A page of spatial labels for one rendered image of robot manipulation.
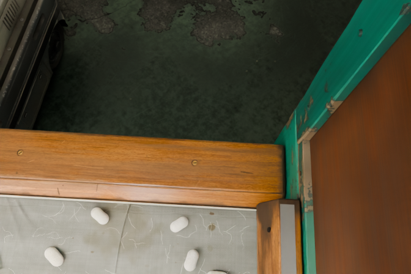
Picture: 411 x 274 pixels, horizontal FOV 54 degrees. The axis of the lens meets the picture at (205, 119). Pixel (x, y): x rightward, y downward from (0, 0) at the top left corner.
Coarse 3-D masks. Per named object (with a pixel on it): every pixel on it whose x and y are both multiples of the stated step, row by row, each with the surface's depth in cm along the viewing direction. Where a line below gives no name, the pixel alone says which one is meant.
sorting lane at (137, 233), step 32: (0, 224) 70; (32, 224) 70; (64, 224) 70; (96, 224) 71; (128, 224) 71; (160, 224) 71; (192, 224) 71; (224, 224) 71; (256, 224) 72; (0, 256) 68; (32, 256) 68; (64, 256) 68; (96, 256) 69; (128, 256) 69; (160, 256) 69; (224, 256) 69; (256, 256) 70
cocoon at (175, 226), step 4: (176, 220) 70; (180, 220) 70; (184, 220) 70; (172, 224) 69; (176, 224) 69; (180, 224) 69; (184, 224) 69; (172, 228) 69; (176, 228) 69; (180, 228) 69
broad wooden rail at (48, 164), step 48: (0, 144) 73; (48, 144) 73; (96, 144) 73; (144, 144) 74; (192, 144) 74; (240, 144) 74; (0, 192) 72; (48, 192) 72; (96, 192) 71; (144, 192) 71; (192, 192) 71; (240, 192) 71
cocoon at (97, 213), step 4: (96, 208) 70; (92, 212) 70; (96, 212) 69; (100, 212) 70; (104, 212) 70; (92, 216) 70; (96, 216) 69; (100, 216) 69; (104, 216) 69; (100, 220) 69; (104, 220) 69
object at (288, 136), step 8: (288, 128) 74; (296, 128) 68; (280, 136) 80; (288, 136) 74; (296, 136) 68; (288, 144) 73; (296, 144) 67; (288, 152) 73; (296, 152) 67; (288, 160) 72; (296, 160) 66; (288, 168) 72; (296, 168) 66; (288, 176) 72; (296, 176) 65; (288, 184) 71; (296, 184) 65; (288, 192) 71; (296, 192) 65
